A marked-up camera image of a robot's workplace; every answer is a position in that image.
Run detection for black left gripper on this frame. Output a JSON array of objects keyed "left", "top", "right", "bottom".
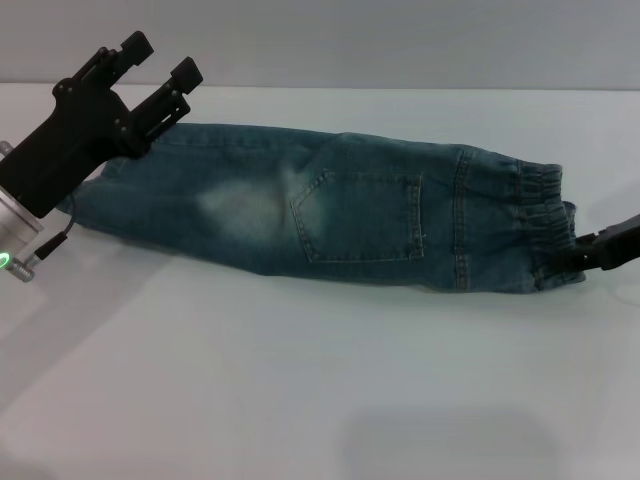
[{"left": 0, "top": 30, "right": 204, "bottom": 219}]

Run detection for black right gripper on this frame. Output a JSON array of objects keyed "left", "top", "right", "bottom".
[{"left": 548, "top": 213, "right": 640, "bottom": 274}]

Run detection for blue denim shorts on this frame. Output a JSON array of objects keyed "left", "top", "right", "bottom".
[{"left": 54, "top": 122, "right": 587, "bottom": 297}]

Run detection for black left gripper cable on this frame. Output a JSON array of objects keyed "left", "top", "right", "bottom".
[{"left": 33, "top": 191, "right": 77, "bottom": 262}]

